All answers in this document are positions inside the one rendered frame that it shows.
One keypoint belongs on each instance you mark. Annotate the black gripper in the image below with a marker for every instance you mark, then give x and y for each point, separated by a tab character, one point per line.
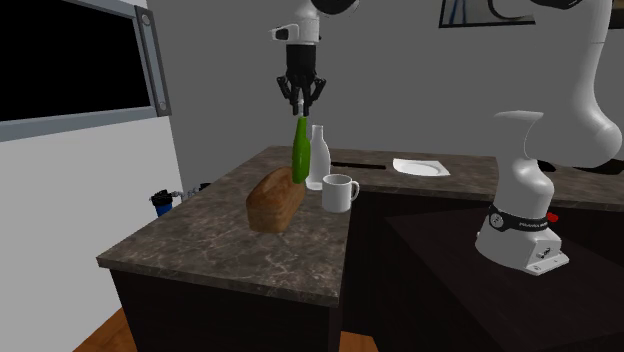
301	61

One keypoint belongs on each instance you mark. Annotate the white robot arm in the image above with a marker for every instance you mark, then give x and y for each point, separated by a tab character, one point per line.
524	190

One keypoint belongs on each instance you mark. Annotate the green glass bottle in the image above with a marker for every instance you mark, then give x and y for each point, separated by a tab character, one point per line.
301	156

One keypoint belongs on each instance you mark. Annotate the clear glass bottle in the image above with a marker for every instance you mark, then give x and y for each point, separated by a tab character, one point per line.
320	161

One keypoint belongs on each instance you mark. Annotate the white mug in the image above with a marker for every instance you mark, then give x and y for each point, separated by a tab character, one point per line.
336	195

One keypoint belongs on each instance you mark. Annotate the brown bread loaf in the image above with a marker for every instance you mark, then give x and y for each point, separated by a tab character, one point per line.
274	202

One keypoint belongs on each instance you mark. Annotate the white plate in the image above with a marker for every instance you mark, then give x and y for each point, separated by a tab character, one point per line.
420	168

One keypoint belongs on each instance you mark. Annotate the blue water filter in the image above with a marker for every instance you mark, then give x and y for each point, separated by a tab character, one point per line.
162	204

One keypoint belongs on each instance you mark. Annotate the grey framed window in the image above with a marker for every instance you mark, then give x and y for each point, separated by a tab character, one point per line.
73	53

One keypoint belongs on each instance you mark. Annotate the dark kitchen cabinet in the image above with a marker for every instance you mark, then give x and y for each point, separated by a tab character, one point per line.
219	317

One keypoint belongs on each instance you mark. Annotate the dark robot stand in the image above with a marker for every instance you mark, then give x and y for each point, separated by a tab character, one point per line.
487	312

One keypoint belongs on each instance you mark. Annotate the dark framed wall picture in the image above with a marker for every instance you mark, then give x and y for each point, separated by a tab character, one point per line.
468	12

